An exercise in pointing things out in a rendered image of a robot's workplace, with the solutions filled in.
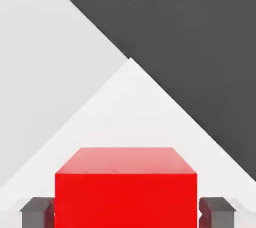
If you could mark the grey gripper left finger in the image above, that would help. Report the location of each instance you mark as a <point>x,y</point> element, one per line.
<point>34,215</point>

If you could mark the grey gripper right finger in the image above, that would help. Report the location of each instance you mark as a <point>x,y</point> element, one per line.
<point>218,215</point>

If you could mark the small red cube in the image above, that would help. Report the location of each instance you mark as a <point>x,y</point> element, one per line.
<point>126,196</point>

